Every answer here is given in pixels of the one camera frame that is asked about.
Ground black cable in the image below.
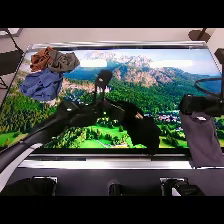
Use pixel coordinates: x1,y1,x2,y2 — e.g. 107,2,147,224
194,76,224,100

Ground dark grey garment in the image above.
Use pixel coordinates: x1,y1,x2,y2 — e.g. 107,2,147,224
179,111,224,169

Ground silver frame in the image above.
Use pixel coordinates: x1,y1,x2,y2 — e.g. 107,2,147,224
0,40,224,197

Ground black garment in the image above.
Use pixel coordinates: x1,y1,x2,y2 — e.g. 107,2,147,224
105,98,163,156

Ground black chair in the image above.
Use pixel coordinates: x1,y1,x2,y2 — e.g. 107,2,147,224
0,28,25,91

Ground olive grey garment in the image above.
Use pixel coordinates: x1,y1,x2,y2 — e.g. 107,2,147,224
47,50,81,75

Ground brown garment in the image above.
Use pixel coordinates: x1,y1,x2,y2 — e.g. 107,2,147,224
29,46,57,73

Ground blue garment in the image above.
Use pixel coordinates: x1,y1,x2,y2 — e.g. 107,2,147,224
19,67,65,103

